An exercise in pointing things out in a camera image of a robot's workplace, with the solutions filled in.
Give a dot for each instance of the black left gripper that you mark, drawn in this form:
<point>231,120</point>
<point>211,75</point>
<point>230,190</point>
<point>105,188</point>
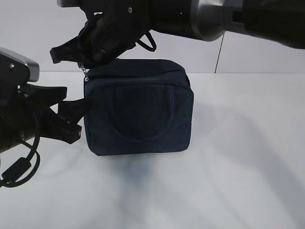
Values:
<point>38,111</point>

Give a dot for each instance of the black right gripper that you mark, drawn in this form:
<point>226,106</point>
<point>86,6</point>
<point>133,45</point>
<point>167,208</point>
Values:
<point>112,27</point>

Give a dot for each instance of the dark navy lunch bag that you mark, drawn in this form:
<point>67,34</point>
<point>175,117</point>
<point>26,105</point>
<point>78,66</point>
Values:
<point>138,106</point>

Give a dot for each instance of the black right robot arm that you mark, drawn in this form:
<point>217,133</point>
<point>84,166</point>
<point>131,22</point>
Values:
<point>282,21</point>

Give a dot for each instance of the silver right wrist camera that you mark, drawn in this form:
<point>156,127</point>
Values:
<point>68,3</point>

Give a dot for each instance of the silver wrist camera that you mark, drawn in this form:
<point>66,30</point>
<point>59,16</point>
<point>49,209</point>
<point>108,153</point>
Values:
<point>68,3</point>
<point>16,68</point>

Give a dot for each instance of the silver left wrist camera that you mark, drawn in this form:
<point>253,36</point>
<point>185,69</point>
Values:
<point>16,68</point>

